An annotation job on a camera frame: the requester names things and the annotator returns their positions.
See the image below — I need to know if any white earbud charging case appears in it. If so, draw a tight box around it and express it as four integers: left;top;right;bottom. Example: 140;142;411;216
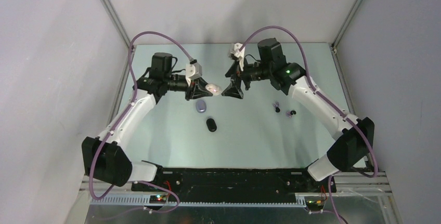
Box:
205;83;223;96

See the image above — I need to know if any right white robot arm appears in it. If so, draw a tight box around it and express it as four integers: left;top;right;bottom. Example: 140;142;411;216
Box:
222;38;374;192

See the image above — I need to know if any controller circuit board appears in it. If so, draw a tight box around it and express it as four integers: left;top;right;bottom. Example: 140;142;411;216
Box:
306;200;326;213
149;195;168;204

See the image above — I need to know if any grey slotted cable duct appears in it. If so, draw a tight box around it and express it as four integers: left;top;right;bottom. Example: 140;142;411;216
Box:
90;194;307;208

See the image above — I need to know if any left controller circuit board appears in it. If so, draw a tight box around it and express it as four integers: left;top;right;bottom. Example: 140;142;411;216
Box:
149;195;168;204

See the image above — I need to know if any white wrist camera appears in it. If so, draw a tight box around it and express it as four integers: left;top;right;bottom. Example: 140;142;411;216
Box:
185;59;202;86
229;43;245;71

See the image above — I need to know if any aluminium frame post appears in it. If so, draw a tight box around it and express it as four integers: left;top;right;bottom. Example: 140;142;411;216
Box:
331;0;364;49
100;0;131;49

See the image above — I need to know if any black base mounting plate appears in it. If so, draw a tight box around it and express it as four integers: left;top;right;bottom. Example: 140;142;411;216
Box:
152;168;336;204

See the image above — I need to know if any black earbud charging case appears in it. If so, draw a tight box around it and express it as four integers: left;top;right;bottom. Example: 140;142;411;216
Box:
206;118;217;133

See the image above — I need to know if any left aluminium frame post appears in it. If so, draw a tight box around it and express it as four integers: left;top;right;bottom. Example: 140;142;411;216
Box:
100;0;131;49

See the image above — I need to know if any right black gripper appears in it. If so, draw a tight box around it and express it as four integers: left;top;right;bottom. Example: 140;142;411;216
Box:
222;56;273;99

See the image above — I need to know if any purple earbud charging case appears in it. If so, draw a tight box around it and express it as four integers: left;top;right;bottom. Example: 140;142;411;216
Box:
196;99;207;113

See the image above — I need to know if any right controller circuit board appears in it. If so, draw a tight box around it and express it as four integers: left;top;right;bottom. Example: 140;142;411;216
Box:
306;200;326;213

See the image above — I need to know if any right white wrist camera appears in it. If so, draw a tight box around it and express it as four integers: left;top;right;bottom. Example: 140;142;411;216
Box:
229;43;245;71

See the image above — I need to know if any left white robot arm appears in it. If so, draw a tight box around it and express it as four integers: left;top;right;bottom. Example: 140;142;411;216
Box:
82;52;222;191

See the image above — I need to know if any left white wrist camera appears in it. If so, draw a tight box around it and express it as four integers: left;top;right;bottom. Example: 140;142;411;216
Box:
185;59;202;86

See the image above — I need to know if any right aluminium frame post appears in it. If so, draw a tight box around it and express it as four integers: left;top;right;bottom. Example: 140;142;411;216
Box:
331;0;364;49

